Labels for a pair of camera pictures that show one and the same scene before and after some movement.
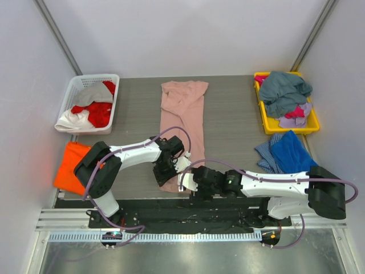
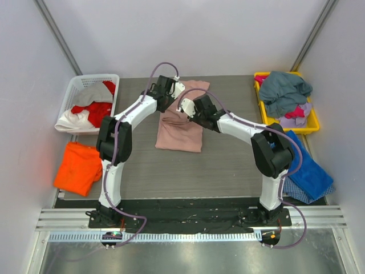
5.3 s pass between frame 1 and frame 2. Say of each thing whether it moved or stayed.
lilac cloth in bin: stayed
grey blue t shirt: stayed
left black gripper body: moved
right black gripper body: moved
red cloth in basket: stayed
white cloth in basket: stayed
